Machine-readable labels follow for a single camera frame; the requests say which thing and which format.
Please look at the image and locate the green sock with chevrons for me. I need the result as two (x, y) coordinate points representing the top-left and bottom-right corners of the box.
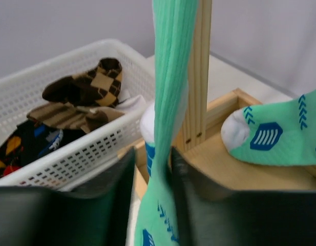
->
(134, 1), (198, 245)

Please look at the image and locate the green sock with white patches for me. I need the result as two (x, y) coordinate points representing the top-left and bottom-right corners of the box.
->
(221, 90), (316, 166)

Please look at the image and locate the white plastic laundry basket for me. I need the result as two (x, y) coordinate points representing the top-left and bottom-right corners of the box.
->
(0, 39), (155, 189)

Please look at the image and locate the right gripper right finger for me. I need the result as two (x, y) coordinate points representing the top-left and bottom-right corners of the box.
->
(171, 149), (316, 245)

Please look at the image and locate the brown checkered sock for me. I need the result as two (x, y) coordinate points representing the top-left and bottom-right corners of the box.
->
(42, 57), (122, 108)

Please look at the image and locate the brown striped sock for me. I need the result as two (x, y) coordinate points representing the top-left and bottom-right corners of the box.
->
(27, 102), (124, 134)

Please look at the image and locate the black argyle sock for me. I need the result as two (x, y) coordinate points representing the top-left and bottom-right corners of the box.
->
(0, 120), (48, 178)

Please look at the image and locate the wooden hanging rack frame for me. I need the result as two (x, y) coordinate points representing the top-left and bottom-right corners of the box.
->
(141, 1), (316, 191)

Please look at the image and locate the black sock grey blue pattern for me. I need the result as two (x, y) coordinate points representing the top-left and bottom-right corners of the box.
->
(17, 120), (85, 167)

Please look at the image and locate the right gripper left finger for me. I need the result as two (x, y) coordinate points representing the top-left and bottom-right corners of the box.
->
(0, 148), (135, 245)

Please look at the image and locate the white sock in basket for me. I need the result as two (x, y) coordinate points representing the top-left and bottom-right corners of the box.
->
(115, 89), (146, 113)

